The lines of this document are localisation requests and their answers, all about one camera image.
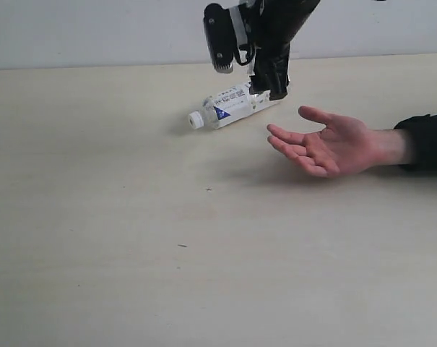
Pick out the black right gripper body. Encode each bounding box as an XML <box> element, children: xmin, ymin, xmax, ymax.
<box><xmin>239</xmin><ymin>0</ymin><xmax>320</xmax><ymax>61</ymax></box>

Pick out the clear bottle blue-white label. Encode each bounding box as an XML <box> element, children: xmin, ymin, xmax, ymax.
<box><xmin>188</xmin><ymin>82</ymin><xmax>280</xmax><ymax>129</ymax></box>

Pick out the black sleeved forearm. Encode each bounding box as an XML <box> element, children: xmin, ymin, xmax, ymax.
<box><xmin>394</xmin><ymin>114</ymin><xmax>437</xmax><ymax>172</ymax></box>

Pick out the person's open hand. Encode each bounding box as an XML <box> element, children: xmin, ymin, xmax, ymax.
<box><xmin>267</xmin><ymin>106</ymin><xmax>414</xmax><ymax>178</ymax></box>

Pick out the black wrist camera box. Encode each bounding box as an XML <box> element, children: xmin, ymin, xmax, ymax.
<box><xmin>203</xmin><ymin>1</ymin><xmax>256</xmax><ymax>74</ymax></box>

